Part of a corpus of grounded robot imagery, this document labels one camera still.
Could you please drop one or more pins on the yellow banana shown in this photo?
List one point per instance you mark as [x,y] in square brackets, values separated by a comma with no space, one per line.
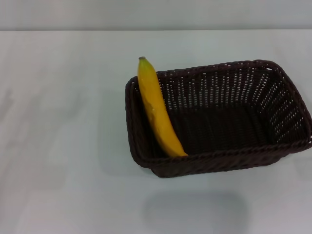
[156,109]

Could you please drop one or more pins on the dark brown woven basket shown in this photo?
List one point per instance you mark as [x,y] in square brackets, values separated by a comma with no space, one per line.
[219,131]

